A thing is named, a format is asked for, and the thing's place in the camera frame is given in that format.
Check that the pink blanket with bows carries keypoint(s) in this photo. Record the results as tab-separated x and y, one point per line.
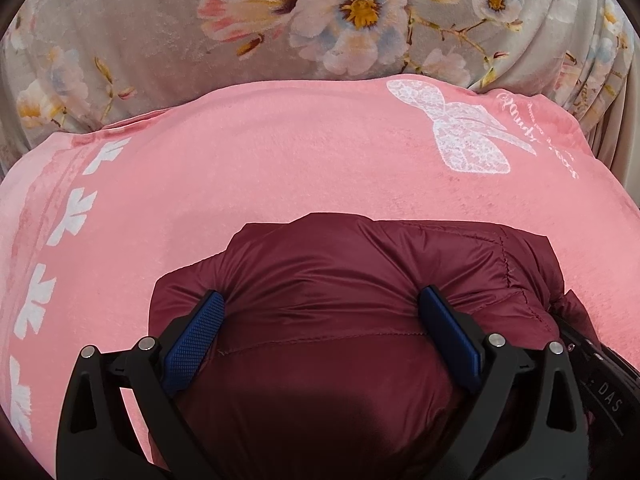
89	222

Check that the grey floral bed cover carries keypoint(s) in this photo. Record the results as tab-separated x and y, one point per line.
78	65

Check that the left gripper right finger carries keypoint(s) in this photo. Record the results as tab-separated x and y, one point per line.
520	414

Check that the maroon quilted down jacket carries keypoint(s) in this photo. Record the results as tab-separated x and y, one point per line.
321	369

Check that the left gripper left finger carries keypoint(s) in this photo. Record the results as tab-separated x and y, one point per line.
95	436

